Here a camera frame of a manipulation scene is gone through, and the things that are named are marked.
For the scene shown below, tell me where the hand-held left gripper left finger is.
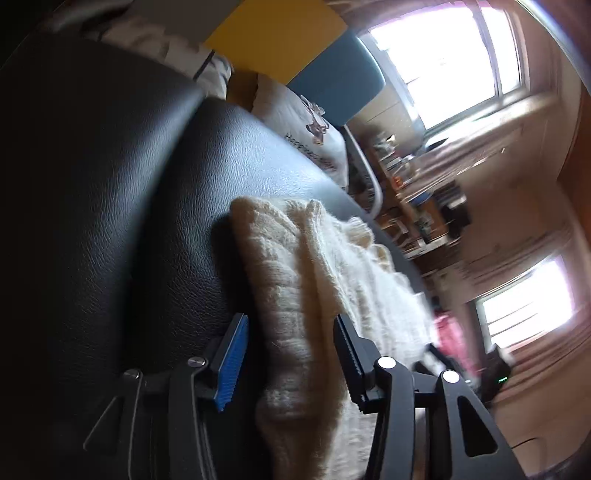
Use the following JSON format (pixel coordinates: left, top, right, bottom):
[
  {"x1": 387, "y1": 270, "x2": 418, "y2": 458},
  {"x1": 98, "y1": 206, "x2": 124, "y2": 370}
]
[{"x1": 53, "y1": 313, "x2": 250, "y2": 480}]

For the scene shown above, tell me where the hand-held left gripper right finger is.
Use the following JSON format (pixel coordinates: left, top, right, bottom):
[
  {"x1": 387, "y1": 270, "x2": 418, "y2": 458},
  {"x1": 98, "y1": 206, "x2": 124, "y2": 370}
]
[{"x1": 333, "y1": 314, "x2": 527, "y2": 480}]

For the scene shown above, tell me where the white knit sweater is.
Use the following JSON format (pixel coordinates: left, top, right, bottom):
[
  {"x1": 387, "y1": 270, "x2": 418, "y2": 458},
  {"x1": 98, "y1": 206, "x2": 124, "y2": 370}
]
[{"x1": 229, "y1": 196, "x2": 437, "y2": 480}]

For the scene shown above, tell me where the pink cloth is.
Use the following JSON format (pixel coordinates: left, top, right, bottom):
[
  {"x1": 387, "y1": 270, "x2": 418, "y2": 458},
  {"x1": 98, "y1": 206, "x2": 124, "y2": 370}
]
[{"x1": 434, "y1": 311, "x2": 476, "y2": 379}]

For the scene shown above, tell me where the glass window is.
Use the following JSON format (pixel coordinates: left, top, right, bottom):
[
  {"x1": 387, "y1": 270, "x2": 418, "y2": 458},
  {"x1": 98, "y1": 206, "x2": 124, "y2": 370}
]
[
  {"x1": 475, "y1": 256, "x2": 575, "y2": 356},
  {"x1": 360, "y1": 4, "x2": 532, "y2": 130}
]

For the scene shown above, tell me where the wooden side desk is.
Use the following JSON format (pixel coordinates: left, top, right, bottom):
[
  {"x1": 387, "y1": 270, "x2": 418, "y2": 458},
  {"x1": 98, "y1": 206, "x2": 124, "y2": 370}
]
[{"x1": 365, "y1": 134, "x2": 462, "y2": 250}]

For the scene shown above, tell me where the black monitor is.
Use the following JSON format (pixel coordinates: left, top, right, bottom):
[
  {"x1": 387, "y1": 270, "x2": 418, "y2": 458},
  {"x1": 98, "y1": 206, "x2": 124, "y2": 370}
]
[{"x1": 438, "y1": 182, "x2": 472, "y2": 236}]

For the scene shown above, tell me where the beige curtain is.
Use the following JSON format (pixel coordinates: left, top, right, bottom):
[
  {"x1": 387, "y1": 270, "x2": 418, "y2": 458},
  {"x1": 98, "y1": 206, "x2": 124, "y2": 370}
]
[{"x1": 406, "y1": 88, "x2": 564, "y2": 185}]

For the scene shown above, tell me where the grey deer print pillow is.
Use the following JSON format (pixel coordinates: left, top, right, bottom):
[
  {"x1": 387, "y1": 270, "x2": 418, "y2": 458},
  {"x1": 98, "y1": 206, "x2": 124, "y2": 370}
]
[{"x1": 252, "y1": 74, "x2": 349, "y2": 185}]

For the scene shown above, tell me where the white triangle pattern pillow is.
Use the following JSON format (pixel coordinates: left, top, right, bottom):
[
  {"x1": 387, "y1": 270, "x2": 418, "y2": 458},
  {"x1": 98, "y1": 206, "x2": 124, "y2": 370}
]
[{"x1": 88, "y1": 14, "x2": 234, "y2": 95}]

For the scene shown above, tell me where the grey yellow blue sofa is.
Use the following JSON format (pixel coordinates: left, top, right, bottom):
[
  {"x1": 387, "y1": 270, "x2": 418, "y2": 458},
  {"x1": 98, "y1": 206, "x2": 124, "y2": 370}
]
[{"x1": 46, "y1": 0, "x2": 386, "y2": 217}]

